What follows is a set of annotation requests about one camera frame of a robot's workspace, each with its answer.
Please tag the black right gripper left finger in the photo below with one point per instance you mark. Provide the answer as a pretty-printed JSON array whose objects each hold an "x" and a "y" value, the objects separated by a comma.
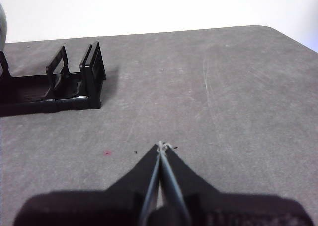
[{"x": 111, "y": 208}]

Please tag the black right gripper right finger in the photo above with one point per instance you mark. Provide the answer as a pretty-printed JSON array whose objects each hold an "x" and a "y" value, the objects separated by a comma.
[{"x": 223, "y": 209}]

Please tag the pale green round plate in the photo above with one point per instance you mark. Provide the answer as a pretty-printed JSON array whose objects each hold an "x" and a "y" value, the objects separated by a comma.
[{"x": 2, "y": 27}]

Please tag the black plastic plate rack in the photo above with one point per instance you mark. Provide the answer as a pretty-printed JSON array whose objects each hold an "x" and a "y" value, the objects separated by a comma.
[{"x": 94, "y": 87}]

